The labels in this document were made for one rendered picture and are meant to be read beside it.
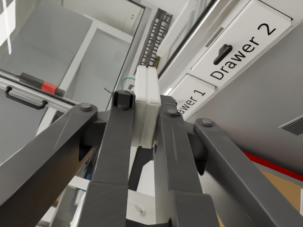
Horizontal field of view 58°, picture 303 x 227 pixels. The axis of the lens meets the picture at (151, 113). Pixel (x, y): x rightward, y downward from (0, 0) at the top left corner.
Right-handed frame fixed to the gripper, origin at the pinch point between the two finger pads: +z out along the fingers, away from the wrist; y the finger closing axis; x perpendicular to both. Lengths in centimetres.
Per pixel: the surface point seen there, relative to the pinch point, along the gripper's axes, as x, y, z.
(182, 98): -28, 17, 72
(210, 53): -8, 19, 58
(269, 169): -56, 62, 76
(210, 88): -20, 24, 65
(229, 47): -4, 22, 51
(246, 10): 5, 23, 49
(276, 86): -15, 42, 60
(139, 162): -96, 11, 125
